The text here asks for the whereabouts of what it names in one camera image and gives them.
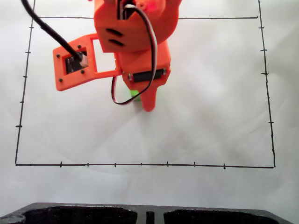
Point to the green block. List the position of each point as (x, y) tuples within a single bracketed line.
[(135, 93)]

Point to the black foam tray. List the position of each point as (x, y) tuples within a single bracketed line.
[(70, 205)]

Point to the orange camera mount with camera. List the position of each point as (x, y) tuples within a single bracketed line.
[(59, 70)]

